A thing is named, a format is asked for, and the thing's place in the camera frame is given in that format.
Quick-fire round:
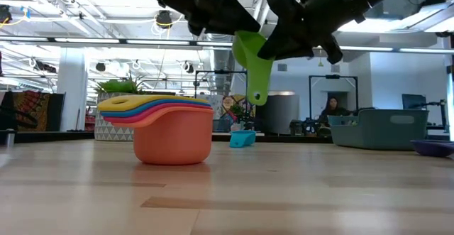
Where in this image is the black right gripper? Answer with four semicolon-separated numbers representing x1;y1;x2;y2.
258;0;437;65

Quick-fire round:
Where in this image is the green measuring cup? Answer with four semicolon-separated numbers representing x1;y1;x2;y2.
232;30;276;106

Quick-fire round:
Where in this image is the teal plastic basket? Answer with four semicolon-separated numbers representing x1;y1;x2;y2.
326;109;430;151

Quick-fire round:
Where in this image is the cyan measuring cup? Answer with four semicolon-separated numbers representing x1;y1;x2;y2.
228;130;257;148

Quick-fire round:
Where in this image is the orange measuring cup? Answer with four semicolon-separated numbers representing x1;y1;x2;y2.
111;106;216;166

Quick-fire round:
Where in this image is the indigo measuring cup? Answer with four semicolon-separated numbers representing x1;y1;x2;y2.
410;138;454;158

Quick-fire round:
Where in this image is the seated person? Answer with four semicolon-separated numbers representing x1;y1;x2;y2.
318;96;352;126

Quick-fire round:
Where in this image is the grey curved partition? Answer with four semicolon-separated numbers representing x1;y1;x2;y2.
264;91;301;135

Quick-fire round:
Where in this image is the dark computer monitor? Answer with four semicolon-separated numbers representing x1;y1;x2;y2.
402;93;428;111

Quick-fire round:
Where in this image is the long ceiling light strip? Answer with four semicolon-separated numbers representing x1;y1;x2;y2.
0;34;454;55

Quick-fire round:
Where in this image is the green succulent plant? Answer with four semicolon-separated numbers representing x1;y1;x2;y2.
94;75;146;95

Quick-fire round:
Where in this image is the white triangle-patterned plant pot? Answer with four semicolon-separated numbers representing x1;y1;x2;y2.
94;92;135;142

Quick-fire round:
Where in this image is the white building column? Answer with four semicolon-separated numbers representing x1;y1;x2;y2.
56;46;89;133

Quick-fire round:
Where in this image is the colourful patterned cloth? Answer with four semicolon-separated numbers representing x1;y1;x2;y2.
0;91;50;133

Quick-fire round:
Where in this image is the black rectangular rig frame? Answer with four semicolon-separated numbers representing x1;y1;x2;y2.
194;70;248;133
309;74;358;121

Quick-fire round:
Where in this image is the silver ventilation duct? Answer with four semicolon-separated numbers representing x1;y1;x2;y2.
209;32;237;94

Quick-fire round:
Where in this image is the round black ceiling camera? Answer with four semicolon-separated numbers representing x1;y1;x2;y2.
155;10;174;28

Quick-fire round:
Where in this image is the colourful wall art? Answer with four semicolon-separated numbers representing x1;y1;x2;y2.
212;94;257;133

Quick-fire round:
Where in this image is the black aluminium table frame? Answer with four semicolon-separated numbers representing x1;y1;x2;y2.
0;130;454;146

